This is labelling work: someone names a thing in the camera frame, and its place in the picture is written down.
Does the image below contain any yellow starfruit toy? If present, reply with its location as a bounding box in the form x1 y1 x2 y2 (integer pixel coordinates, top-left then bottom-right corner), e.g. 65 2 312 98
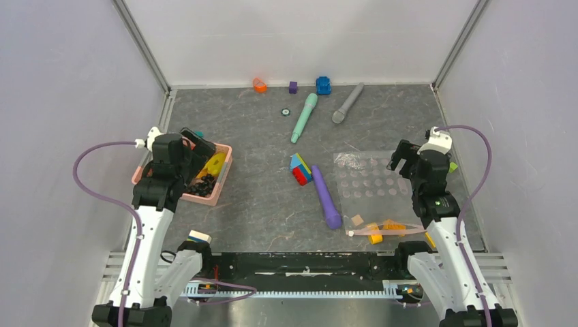
196 153 227 178

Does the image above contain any clear zip top bag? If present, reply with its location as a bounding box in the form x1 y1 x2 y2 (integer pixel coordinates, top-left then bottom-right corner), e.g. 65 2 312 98
333 150 425 236

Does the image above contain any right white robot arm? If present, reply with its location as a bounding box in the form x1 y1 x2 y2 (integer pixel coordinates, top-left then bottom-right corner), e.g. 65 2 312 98
387 140 519 326

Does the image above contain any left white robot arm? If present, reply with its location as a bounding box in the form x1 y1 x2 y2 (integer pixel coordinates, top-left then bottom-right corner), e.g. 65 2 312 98
91 127 216 326

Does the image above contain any lime green cube block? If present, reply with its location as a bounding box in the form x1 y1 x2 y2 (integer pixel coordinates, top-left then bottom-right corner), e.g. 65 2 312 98
448 162 458 173

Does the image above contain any pink plastic basket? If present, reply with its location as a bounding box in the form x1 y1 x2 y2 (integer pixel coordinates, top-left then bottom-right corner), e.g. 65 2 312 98
132 143 232 211

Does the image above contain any orange toy brick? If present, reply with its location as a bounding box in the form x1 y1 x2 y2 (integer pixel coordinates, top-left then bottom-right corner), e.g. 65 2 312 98
381 219 407 237

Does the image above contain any yellow flat block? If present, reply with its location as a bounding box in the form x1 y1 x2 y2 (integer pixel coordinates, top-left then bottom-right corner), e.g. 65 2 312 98
424 232 437 251

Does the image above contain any tan wooden cube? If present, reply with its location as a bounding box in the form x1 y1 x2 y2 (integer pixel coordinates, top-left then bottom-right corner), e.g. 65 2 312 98
351 215 364 226

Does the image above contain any orange semicircle block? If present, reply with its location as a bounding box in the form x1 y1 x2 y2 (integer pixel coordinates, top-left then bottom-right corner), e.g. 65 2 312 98
252 78 268 93

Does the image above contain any yellow toy brick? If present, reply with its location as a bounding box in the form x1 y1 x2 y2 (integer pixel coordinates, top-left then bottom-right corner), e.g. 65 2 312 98
366 223 383 245

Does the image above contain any purple toy microphone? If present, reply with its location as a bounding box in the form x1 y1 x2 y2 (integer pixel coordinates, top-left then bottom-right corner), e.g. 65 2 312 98
311 165 342 230

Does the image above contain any multicolour brick stack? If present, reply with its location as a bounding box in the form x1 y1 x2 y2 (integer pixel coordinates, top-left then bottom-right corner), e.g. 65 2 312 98
290 153 313 186

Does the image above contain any purple cube block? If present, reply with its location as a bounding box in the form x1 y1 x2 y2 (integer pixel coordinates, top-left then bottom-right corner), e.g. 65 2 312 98
288 81 298 94

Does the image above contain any blue toy car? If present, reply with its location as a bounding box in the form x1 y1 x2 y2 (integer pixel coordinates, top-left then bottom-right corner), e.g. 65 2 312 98
316 76 331 95

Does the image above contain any mint green toy microphone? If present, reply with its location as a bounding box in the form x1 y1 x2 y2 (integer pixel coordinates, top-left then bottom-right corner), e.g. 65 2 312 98
290 93 318 144

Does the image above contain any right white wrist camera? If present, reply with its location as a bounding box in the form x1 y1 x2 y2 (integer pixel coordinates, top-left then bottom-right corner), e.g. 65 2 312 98
417 127 453 155

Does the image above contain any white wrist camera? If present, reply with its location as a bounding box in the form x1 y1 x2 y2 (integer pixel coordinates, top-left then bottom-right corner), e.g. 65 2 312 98
135 127 164 152
417 127 453 155

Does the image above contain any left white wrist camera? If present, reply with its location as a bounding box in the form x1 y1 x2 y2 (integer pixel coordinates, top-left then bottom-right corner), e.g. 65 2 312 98
135 127 164 152

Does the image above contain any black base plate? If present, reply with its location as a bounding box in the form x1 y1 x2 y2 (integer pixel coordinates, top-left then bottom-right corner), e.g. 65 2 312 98
195 251 416 292

